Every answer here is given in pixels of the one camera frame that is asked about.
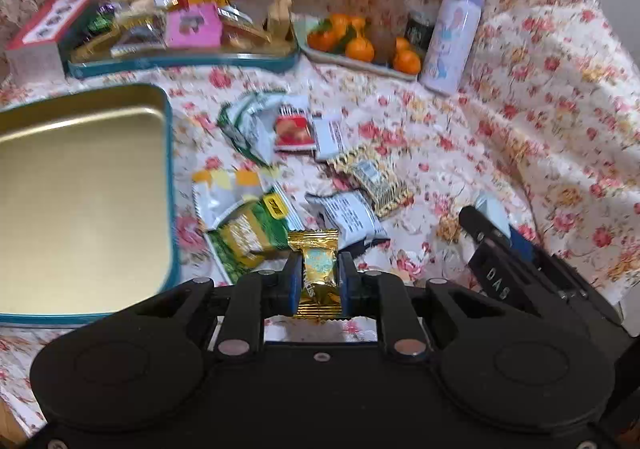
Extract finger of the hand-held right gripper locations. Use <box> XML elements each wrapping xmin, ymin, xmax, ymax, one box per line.
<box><xmin>510</xmin><ymin>228</ymin><xmax>537</xmax><ymax>263</ymax></box>
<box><xmin>459</xmin><ymin>193</ymin><xmax>512</xmax><ymax>243</ymax></box>

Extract green yellow snack packet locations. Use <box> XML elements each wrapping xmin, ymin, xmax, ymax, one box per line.
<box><xmin>205</xmin><ymin>185</ymin><xmax>303</xmax><ymax>286</ymax></box>

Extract white green snack packet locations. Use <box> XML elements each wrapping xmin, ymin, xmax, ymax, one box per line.
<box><xmin>231</xmin><ymin>91</ymin><xmax>308</xmax><ymax>168</ymax></box>

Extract white packet black ends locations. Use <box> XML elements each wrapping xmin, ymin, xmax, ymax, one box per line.
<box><xmin>305</xmin><ymin>191</ymin><xmax>391</xmax><ymax>255</ymax></box>

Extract teal tin tray with snacks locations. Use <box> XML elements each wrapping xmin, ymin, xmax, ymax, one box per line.
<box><xmin>67</xmin><ymin>0</ymin><xmax>301</xmax><ymax>80</ymax></box>

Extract pink snack packet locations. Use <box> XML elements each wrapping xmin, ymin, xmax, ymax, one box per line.
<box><xmin>164</xmin><ymin>4</ymin><xmax>224</xmax><ymax>50</ymax></box>

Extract dark brown snack packet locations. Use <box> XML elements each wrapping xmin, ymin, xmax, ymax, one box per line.
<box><xmin>111</xmin><ymin>16</ymin><xmax>168</xmax><ymax>57</ymax></box>

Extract purple green wrapped candies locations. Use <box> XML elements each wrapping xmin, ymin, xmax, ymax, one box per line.
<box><xmin>87</xmin><ymin>0</ymin><xmax>123</xmax><ymax>37</ymax></box>

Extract dark can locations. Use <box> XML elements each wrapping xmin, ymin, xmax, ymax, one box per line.
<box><xmin>404</xmin><ymin>4</ymin><xmax>439</xmax><ymax>56</ymax></box>

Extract beige paper wrapped snack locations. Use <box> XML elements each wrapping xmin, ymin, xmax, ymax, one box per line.
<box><xmin>265</xmin><ymin>0</ymin><xmax>294</xmax><ymax>44</ymax></box>

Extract gold candy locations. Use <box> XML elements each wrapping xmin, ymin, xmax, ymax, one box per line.
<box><xmin>287</xmin><ymin>229</ymin><xmax>346</xmax><ymax>322</ymax></box>

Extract lilac printed bottle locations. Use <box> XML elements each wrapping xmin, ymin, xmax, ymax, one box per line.
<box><xmin>419</xmin><ymin>0</ymin><xmax>486</xmax><ymax>97</ymax></box>

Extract orange white snack packet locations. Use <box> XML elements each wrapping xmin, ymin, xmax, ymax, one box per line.
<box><xmin>192</xmin><ymin>168</ymin><xmax>281</xmax><ymax>232</ymax></box>

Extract red snack packet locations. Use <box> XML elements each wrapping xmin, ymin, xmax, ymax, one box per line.
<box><xmin>274</xmin><ymin>105</ymin><xmax>319</xmax><ymax>153</ymax></box>

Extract white plate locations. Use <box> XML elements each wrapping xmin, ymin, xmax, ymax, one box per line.
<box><xmin>292</xmin><ymin>14</ymin><xmax>423</xmax><ymax>82</ymax></box>

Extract red cardboard box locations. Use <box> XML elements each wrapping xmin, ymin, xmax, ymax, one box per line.
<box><xmin>5</xmin><ymin>0</ymin><xmax>98</xmax><ymax>80</ymax></box>

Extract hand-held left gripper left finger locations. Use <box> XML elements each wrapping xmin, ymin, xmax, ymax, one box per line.
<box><xmin>119</xmin><ymin>254</ymin><xmax>303</xmax><ymax>363</ymax></box>

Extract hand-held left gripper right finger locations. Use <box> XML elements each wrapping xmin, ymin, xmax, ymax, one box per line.
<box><xmin>338</xmin><ymin>253</ymin><xmax>507</xmax><ymax>363</ymax></box>

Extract gold tin tray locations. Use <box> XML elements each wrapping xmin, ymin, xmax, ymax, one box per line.
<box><xmin>0</xmin><ymin>83</ymin><xmax>174</xmax><ymax>327</ymax></box>

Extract white black snack packet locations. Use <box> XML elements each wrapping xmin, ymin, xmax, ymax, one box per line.
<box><xmin>312</xmin><ymin>115</ymin><xmax>351</xmax><ymax>162</ymax></box>

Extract yellow patterned peanut packet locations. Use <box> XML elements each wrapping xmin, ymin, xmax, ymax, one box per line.
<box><xmin>327</xmin><ymin>145</ymin><xmax>416</xmax><ymax>220</ymax></box>

